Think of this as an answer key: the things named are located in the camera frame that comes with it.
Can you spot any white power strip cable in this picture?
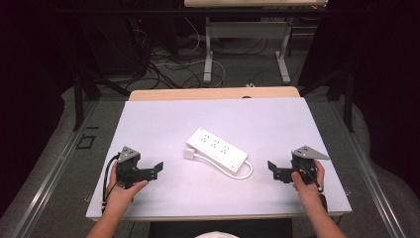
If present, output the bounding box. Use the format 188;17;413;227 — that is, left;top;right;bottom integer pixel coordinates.
193;153;255;180

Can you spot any white desk with metal legs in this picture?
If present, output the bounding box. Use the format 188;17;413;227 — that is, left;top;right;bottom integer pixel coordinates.
183;0;330;85

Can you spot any bundle of black floor cables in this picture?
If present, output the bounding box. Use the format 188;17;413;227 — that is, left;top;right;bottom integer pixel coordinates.
132;36;268;91

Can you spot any white power strip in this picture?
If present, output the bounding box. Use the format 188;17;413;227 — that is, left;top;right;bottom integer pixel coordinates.
185;127;250;176

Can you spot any person's left hand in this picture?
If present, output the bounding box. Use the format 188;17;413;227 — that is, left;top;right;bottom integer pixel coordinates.
104;163;150;216

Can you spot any white plug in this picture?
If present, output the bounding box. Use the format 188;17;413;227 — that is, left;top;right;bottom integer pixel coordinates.
183;147;198;161

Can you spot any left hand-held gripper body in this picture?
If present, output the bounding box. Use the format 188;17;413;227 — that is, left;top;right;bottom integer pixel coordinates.
115;146;142;190

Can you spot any white table mat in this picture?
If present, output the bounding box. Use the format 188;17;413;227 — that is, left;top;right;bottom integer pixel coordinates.
85;96;353;222

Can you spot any aluminium floor rail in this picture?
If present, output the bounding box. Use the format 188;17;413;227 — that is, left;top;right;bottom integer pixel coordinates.
328;100;408;238
11;100;101;238

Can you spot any dark computer cabinet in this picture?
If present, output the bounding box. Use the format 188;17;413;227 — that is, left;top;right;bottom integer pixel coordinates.
78;15;151;77

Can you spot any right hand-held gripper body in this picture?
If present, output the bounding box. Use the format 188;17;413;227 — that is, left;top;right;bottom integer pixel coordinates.
290;145;331;186

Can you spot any light wooden table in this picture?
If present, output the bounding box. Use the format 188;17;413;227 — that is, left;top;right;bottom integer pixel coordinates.
128;85;301;102

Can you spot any white floor cable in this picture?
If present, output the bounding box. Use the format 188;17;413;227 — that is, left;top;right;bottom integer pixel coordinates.
154;16;228;88

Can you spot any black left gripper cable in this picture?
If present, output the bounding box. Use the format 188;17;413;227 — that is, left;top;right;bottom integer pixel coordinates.
100;153;122;213

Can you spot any person's right hand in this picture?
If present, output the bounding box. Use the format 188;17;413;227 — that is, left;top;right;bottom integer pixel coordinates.
290;159;327;206

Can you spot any black metal stand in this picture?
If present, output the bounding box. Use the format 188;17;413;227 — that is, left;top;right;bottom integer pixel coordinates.
72;69;132;133
298;67;357;134

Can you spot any person's dark clothing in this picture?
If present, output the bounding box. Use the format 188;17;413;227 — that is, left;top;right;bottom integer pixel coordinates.
148;217;293;238

